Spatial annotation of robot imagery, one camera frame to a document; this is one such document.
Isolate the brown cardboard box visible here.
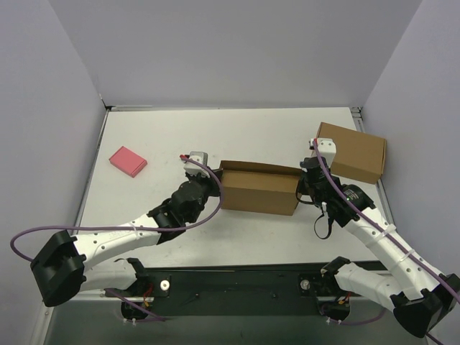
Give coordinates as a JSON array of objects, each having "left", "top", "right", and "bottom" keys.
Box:
[
  {"left": 220, "top": 160, "right": 301, "bottom": 216},
  {"left": 317, "top": 122, "right": 387, "bottom": 184}
]

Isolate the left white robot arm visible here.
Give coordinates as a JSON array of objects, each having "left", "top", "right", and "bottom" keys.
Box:
[{"left": 30, "top": 162, "right": 224, "bottom": 307}]

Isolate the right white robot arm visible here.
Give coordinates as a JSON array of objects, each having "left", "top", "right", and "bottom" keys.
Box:
[{"left": 297, "top": 157, "right": 459, "bottom": 338}]

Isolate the folded brown cardboard box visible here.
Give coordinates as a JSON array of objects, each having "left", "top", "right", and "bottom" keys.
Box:
[{"left": 317, "top": 122, "right": 387, "bottom": 184}]

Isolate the small pink box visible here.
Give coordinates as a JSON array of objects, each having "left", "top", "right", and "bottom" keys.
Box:
[{"left": 109, "top": 146, "right": 147, "bottom": 178}]

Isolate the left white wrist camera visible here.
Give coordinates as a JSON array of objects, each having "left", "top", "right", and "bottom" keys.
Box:
[{"left": 180, "top": 151, "right": 210, "bottom": 178}]

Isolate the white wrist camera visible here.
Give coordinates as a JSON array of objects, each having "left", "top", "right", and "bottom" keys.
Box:
[
  {"left": 180, "top": 151, "right": 210, "bottom": 178},
  {"left": 309, "top": 138, "right": 336, "bottom": 167}
]

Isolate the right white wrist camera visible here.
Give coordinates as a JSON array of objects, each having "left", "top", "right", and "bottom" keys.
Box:
[{"left": 309, "top": 138, "right": 336, "bottom": 167}]

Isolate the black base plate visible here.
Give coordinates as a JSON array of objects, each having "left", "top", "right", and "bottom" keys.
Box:
[{"left": 107, "top": 262, "right": 392, "bottom": 318}]

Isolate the aluminium frame rail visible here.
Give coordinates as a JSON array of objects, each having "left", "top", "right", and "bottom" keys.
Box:
[{"left": 41, "top": 289, "right": 109, "bottom": 306}]

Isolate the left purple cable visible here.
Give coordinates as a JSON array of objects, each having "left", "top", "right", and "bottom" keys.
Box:
[{"left": 9, "top": 160, "right": 226, "bottom": 322}]

